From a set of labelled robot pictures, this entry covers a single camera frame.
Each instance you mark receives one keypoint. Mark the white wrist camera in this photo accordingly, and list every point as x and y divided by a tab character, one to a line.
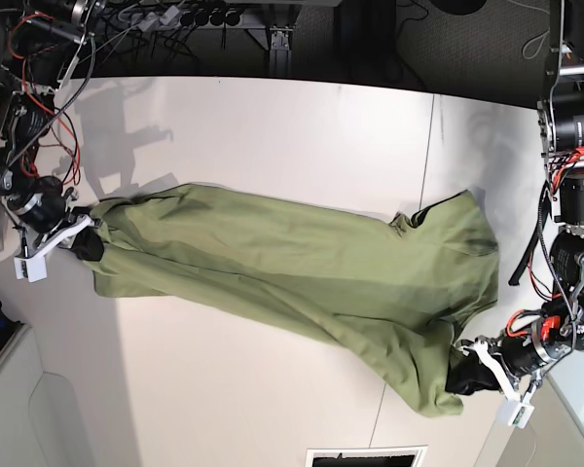
513	413
32	269

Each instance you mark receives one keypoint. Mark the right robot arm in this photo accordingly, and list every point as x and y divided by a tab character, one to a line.
40	153

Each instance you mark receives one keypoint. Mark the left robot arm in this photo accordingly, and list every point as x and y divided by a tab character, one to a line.
534	341

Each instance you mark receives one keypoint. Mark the olive green t-shirt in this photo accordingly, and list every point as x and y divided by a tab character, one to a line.
395	294

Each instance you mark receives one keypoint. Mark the white vent box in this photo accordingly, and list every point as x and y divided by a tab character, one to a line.
369	457

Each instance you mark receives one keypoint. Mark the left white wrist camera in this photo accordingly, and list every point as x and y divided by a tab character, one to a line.
513	413

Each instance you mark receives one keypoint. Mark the aluminium table frame post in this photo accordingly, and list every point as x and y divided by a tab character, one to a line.
277	45

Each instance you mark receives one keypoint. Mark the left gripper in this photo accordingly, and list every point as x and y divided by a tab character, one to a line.
507	365

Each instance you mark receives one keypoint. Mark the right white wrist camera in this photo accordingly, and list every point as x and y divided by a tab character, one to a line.
32	269

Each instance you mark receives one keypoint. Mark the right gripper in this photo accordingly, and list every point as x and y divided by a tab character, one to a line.
46	211

